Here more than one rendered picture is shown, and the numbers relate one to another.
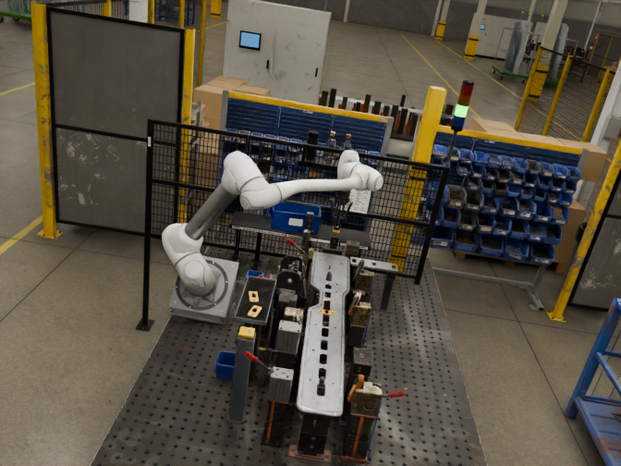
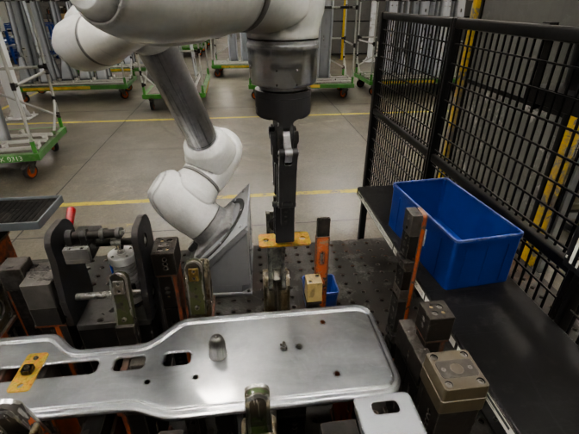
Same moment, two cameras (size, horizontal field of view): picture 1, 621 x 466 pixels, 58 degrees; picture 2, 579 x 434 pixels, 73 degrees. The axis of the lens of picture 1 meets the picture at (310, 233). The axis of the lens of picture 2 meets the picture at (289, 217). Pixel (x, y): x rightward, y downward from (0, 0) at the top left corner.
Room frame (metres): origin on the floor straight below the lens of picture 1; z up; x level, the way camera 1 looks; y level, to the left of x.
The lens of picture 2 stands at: (2.80, -0.67, 1.59)
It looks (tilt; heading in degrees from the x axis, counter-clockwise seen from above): 29 degrees down; 83
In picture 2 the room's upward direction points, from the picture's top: straight up
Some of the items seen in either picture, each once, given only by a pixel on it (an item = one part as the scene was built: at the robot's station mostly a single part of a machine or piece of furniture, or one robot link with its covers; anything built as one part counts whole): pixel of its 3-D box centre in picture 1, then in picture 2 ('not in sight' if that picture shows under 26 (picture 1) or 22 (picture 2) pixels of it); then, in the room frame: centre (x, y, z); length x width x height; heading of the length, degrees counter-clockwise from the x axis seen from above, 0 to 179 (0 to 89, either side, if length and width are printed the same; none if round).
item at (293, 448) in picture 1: (314, 427); not in sight; (1.76, -0.15, 0.84); 0.18 x 0.06 x 0.29; 90
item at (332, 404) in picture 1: (327, 315); (15, 378); (2.37, -0.15, 1.00); 1.38 x 0.22 x 0.02; 0
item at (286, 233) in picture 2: not in sight; (284, 222); (2.86, -0.15, 1.29); 0.03 x 0.01 x 0.07; 1
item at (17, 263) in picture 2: (279, 333); (41, 330); (2.29, 0.07, 0.90); 0.05 x 0.05 x 0.40; 0
